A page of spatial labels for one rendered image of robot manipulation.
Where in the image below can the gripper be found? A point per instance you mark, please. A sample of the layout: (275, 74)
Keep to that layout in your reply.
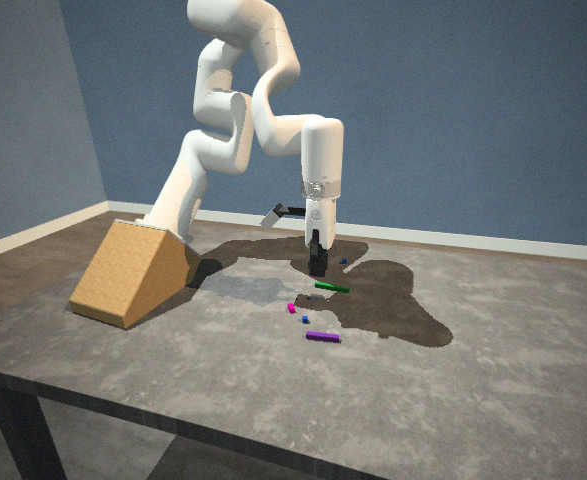
(320, 230)

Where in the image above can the green rod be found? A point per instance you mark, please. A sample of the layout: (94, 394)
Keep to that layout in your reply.
(332, 287)

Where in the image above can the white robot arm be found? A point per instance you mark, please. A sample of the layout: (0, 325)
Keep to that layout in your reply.
(261, 26)

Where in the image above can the purple rod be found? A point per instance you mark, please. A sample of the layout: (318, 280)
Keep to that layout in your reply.
(322, 336)

